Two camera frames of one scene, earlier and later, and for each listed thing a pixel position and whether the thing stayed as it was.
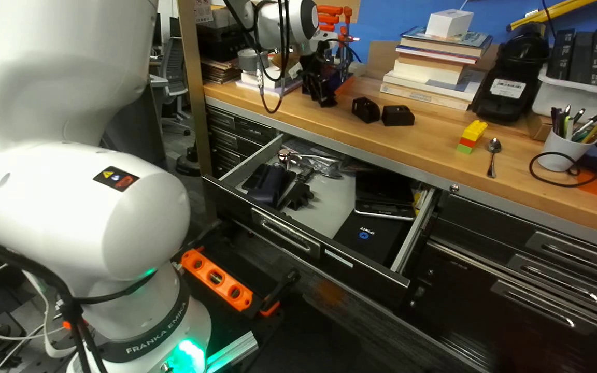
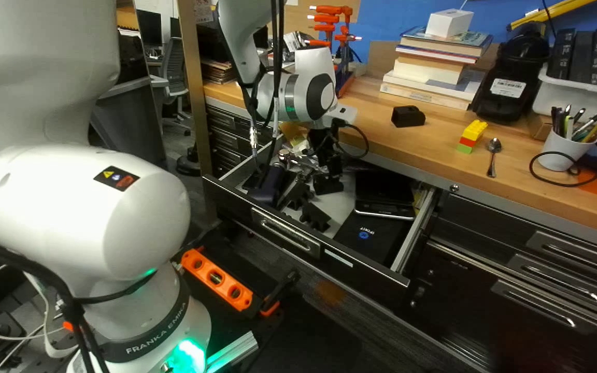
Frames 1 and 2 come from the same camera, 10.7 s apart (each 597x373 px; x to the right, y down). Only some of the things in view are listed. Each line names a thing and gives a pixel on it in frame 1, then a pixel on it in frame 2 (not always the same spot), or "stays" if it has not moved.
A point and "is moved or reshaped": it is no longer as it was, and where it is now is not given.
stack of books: (433, 69) stays
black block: (365, 110) -> (316, 217)
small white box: (450, 23) stays
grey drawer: (328, 205) stays
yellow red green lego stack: (468, 136) stays
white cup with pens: (572, 134) stays
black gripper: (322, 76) -> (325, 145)
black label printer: (513, 80) stays
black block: (396, 115) is moved or reshaped
